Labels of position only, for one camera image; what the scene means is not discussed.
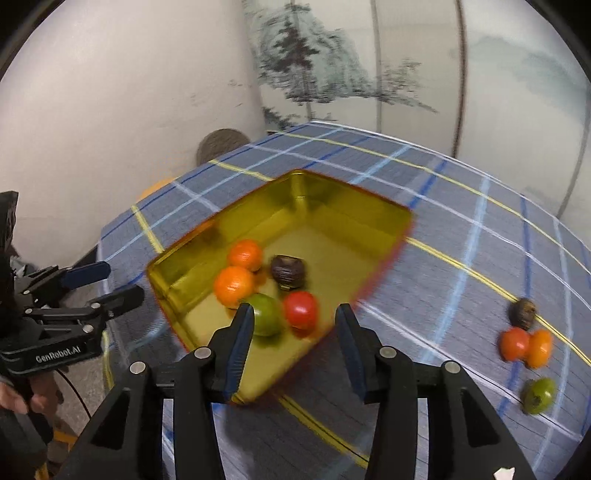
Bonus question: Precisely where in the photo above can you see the green tomato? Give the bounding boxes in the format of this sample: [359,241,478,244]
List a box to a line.
[242,293,283,337]
[521,377,556,415]

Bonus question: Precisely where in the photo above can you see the red tomato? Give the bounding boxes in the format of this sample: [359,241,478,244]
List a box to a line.
[283,291,318,331]
[498,327,530,362]

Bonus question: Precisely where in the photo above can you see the large mandarin orange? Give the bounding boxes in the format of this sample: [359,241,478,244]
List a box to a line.
[213,266,256,309]

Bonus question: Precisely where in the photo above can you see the smooth orange kumquat fruit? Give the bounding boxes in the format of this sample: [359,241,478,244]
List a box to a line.
[525,329,553,370]

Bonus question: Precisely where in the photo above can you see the dark passion fruit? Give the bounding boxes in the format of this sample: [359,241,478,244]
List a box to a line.
[507,297,537,331]
[270,255,307,291]

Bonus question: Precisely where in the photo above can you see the green tomato front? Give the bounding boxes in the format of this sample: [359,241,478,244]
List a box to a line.
[242,293,283,337]

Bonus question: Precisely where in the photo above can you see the dark passion fruit front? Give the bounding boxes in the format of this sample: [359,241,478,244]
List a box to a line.
[270,255,307,291]

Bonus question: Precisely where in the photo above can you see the person's left hand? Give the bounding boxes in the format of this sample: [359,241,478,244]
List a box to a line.
[1,373,63,418]

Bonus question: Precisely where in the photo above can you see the orange wooden stool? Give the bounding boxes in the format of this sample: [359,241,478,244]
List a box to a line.
[135,178,174,204]

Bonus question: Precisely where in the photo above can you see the red gold toffee tin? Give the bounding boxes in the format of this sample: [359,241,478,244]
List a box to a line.
[146,170,413,404]

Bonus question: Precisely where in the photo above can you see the round grey millstone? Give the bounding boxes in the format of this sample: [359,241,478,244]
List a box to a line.
[195,128,249,166]

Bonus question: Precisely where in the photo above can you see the painted folding screen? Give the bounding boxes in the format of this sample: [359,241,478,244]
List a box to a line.
[242,1,590,239]

